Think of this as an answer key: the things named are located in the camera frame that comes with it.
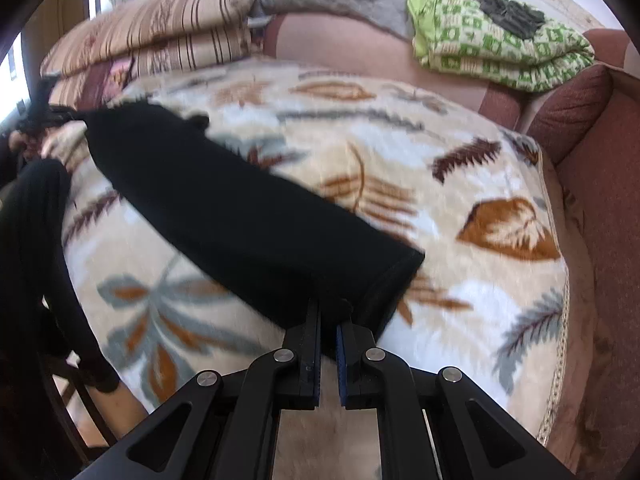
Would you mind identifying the black pants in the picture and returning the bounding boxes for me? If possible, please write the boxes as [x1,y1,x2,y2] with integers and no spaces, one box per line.
[1,101,424,393]

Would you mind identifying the cream leaf-pattern fleece blanket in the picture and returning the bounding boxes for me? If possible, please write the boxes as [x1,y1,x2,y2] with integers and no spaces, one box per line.
[46,59,568,441]

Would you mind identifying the beige striped folded blanket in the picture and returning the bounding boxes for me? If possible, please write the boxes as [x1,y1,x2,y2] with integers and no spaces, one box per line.
[40,0,255,107]

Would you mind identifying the green white patterned folded blanket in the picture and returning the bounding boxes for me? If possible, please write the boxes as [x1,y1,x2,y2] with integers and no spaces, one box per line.
[407,0,596,93]

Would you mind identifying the black lace cloth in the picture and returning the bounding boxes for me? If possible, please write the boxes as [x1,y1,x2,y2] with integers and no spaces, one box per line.
[476,0,546,40]

